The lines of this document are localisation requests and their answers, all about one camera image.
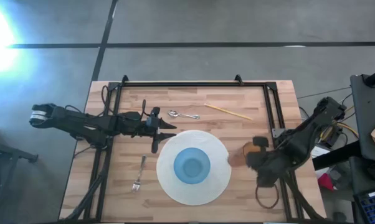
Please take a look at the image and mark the silver spoon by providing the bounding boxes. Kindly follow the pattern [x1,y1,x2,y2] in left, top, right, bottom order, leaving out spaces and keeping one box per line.
[167,109,201,121]

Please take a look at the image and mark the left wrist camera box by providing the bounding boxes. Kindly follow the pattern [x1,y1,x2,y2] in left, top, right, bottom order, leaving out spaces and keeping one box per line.
[149,106,161,126]

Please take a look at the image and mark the black tripod stand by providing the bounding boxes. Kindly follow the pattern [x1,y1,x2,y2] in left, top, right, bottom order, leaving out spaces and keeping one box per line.
[0,123,39,224]

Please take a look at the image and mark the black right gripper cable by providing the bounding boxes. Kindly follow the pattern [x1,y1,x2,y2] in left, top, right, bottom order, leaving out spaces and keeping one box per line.
[255,182,280,210]

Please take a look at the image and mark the grey cart table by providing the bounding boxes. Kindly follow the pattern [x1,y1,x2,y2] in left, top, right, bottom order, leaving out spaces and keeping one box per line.
[349,73,375,163]

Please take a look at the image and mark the black power box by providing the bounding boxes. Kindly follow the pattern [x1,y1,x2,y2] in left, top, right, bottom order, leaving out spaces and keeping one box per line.
[321,125,343,149]

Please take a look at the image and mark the red packet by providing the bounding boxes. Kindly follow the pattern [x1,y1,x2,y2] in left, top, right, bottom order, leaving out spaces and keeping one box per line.
[317,172,335,192]

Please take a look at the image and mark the silver fork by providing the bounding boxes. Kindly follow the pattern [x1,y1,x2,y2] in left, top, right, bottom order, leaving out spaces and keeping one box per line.
[131,154,148,193]

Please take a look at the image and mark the amber faceted plastic tumbler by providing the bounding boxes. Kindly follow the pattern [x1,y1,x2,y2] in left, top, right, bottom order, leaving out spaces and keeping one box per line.
[227,141,263,168]

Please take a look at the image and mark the white paper sheet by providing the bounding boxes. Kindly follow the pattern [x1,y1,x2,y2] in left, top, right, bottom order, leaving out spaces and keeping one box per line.
[310,145,331,160]

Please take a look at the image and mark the black aluminium table frame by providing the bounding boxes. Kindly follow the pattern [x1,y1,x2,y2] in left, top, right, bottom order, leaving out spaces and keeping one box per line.
[60,74,327,223]

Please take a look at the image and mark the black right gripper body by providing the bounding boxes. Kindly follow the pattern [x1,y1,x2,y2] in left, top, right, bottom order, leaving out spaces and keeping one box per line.
[252,136,288,189]

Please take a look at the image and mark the white round woven placemat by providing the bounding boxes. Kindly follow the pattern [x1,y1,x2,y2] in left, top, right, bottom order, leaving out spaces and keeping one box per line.
[156,129,233,207]

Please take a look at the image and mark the yellow cable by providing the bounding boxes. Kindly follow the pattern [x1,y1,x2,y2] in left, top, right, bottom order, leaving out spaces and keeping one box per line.
[319,105,360,141]

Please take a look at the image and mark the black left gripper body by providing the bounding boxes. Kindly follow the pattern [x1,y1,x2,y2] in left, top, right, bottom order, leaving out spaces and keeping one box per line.
[141,119,163,154]

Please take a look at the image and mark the light blue bowl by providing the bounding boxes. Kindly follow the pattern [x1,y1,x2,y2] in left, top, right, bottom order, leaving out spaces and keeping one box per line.
[173,147,212,185]

